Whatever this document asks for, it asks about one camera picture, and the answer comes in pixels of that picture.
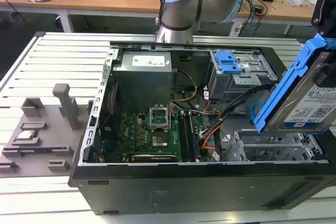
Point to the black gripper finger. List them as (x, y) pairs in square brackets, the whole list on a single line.
[(319, 3)]

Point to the hard disk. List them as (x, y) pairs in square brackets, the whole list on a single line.
[(296, 95)]

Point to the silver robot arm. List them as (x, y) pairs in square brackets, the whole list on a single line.
[(181, 6)]

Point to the metal disk bay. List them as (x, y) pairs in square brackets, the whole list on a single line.
[(273, 145)]

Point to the white power strip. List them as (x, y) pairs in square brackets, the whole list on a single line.
[(236, 29)]

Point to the blue drive cage latch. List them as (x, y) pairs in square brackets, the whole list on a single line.
[(227, 62)]

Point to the metal drive cage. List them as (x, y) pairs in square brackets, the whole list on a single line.
[(236, 82)]

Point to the grey power supply unit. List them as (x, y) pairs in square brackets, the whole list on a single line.
[(144, 69)]

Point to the CPU socket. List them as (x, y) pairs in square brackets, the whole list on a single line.
[(160, 140)]

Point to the wooden desk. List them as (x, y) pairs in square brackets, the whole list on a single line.
[(105, 2)]

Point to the green motherboard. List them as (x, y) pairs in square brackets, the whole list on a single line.
[(136, 134)]

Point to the black graphics card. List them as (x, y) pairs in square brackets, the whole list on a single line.
[(153, 158)]

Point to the black open PC case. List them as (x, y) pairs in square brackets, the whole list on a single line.
[(183, 190)]

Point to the grey parts rack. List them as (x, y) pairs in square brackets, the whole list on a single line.
[(42, 134)]

